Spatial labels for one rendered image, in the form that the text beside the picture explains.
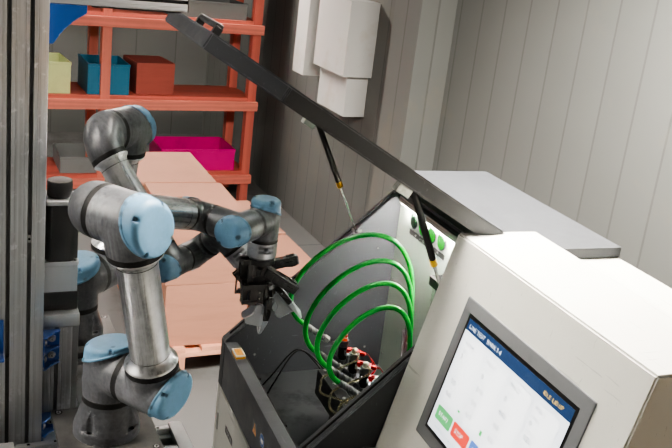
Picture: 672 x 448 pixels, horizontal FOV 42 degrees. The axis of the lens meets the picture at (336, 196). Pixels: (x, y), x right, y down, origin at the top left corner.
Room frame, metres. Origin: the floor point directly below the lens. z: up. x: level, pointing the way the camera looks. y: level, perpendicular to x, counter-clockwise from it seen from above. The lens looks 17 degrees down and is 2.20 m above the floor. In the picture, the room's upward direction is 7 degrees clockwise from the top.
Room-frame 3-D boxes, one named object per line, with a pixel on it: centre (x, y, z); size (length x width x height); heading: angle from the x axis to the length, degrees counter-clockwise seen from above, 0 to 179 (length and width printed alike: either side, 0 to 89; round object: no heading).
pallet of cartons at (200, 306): (4.61, 0.64, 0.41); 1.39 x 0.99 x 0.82; 21
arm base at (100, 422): (1.77, 0.47, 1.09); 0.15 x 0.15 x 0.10
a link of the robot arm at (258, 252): (2.03, 0.17, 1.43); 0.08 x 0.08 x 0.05
